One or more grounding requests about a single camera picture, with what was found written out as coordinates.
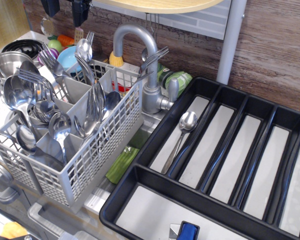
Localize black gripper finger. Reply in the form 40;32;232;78
41;0;60;17
71;0;92;28

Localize small steel spoon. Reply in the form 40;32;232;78
74;38;95;86

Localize hanging toy strainer spoon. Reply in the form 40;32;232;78
40;16;55;37

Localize large steel spoon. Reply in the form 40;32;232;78
3;74;39;141

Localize steel spoon right compartment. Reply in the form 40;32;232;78
101;91;121;121

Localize steel spoon middle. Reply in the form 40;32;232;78
48;111;72;166

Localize steel spoon front left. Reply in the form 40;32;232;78
15;124;37;155

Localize grey plastic cutlery basket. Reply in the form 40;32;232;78
0;60;144;213

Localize steel spoon in tray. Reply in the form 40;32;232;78
161;111;198;174

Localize black cutlery tray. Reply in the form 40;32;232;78
99;77;300;240

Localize hanging toy spatula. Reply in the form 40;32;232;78
74;27;84;45

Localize orange toy carrot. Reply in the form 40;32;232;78
48;34;75;47

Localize green toy apple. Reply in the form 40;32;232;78
47;39;63;53

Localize black stove burner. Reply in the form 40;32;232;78
1;39;43;59

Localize purple toy onion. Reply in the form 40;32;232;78
37;48;59;66

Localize steel fork back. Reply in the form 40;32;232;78
39;50;72;79

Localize blue toy bowl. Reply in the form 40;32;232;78
57;46;82;74

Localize yellow toy corn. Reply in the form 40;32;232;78
109;51;124;67

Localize wooden shelf board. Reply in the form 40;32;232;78
96;0;222;14

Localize steel fork left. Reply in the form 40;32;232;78
17;68;57;102

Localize steel pot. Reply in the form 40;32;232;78
0;51;33;77

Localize steel fork by faucet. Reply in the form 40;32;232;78
138;46;169;75

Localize green toy cabbage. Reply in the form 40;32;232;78
157;63;193;97

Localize grey toy faucet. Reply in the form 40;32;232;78
113;23;174;114

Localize green cloth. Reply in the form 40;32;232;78
105;146;140;184

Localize yellow toy at corner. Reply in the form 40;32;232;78
0;222;28;240

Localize blue object at bottom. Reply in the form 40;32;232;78
168;221;200;240

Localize grey shelf post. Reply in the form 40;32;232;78
216;0;247;85

